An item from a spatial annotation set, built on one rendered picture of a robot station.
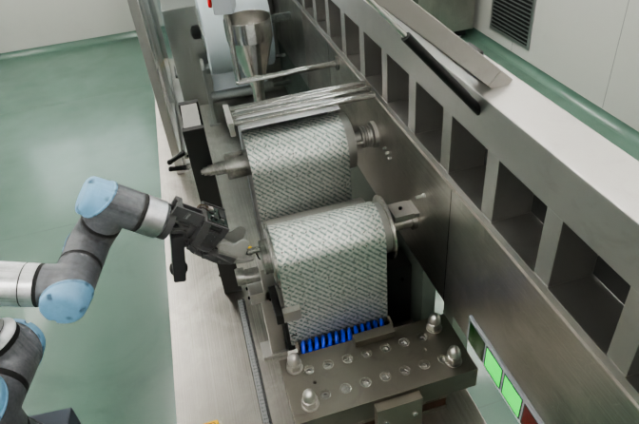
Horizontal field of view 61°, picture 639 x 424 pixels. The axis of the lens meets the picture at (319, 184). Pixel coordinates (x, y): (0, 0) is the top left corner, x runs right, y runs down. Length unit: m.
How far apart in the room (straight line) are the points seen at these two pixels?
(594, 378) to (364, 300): 0.60
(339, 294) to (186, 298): 0.57
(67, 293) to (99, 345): 1.92
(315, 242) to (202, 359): 0.51
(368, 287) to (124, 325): 1.88
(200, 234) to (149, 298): 1.94
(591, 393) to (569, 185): 0.28
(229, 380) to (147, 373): 1.30
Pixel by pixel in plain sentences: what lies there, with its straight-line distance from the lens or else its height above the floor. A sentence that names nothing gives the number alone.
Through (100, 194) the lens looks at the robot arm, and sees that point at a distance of 1.02.
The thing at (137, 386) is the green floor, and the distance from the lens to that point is 2.67.
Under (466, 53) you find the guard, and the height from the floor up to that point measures 1.72.
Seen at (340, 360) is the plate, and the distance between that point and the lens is 1.25.
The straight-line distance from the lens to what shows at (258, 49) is 1.65.
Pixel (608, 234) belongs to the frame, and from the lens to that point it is 0.69.
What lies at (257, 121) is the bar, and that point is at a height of 1.45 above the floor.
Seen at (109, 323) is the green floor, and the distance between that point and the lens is 2.97.
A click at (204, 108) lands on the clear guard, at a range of 2.05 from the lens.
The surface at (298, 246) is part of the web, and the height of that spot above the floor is 1.29.
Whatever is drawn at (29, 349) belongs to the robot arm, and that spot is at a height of 1.09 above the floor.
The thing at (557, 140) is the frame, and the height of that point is 1.65.
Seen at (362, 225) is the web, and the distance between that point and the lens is 1.15.
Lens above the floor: 2.04
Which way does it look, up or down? 36 degrees down
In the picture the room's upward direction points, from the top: 6 degrees counter-clockwise
